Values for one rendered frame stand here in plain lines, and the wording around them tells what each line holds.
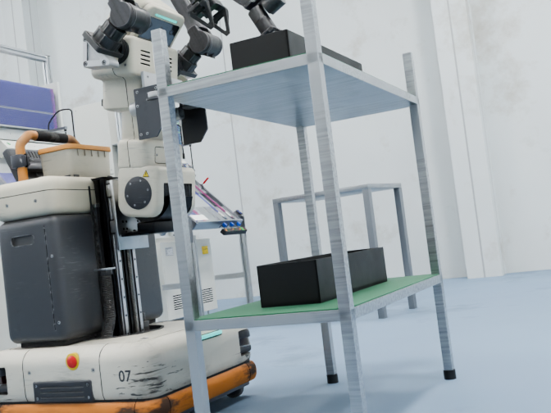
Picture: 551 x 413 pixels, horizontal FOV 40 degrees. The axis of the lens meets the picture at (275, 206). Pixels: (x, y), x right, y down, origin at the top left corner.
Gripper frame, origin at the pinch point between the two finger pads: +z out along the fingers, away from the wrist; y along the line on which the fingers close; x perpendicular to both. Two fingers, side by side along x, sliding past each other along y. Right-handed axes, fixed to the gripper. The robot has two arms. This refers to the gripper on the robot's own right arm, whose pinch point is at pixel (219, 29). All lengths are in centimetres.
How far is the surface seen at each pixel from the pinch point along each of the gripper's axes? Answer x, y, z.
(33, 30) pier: 354, 490, -431
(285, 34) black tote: -16.8, -6.8, 17.7
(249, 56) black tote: -5.2, -6.8, 15.8
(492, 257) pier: 63, 489, 71
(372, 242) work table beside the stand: 71, 244, 38
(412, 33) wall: 9, 512, -143
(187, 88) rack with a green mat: 8.2, -22.2, 18.5
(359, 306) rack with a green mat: 3, -15, 87
